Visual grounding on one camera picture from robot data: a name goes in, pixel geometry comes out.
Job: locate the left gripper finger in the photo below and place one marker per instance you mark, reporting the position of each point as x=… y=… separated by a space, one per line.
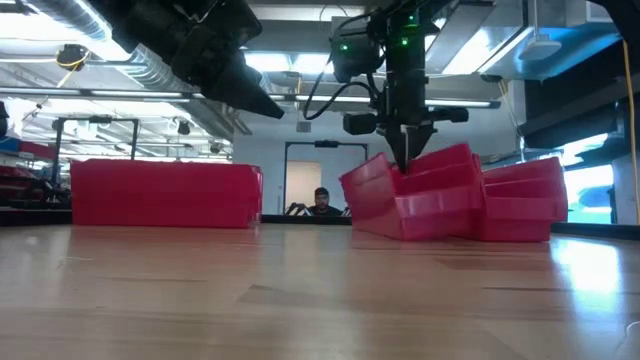
x=245 y=90

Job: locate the black ceiling lamp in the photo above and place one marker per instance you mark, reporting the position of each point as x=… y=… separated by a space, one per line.
x=184 y=129

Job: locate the black shelf board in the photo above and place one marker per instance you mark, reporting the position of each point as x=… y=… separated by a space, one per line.
x=565 y=135

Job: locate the person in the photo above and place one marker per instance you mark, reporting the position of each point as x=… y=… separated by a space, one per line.
x=322 y=202

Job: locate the red plastic bin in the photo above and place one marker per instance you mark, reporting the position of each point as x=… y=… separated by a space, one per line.
x=425 y=210
x=520 y=210
x=165 y=192

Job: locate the black rig frame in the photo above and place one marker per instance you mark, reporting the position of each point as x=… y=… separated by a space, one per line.
x=100 y=120

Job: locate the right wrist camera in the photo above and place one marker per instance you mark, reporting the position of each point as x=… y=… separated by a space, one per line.
x=352 y=55

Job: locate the long ceiling light strip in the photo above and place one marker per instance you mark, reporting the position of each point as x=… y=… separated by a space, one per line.
x=150 y=94

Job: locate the silver rectangular duct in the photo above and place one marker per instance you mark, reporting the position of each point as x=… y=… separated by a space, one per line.
x=475 y=45

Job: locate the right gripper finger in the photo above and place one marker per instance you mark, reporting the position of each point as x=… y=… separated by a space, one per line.
x=419 y=137
x=397 y=140

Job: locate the shelf with coloured bins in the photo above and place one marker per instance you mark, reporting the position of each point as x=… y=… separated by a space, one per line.
x=30 y=150

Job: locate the white ceiling device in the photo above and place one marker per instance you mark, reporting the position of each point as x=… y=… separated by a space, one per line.
x=540 y=51

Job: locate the grey wall vent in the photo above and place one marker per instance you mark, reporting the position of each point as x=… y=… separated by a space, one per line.
x=303 y=127

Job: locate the bright window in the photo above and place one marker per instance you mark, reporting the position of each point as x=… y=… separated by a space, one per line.
x=590 y=195

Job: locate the silver spiral ventilation duct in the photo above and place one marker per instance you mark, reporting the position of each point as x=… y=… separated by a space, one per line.
x=150 y=70

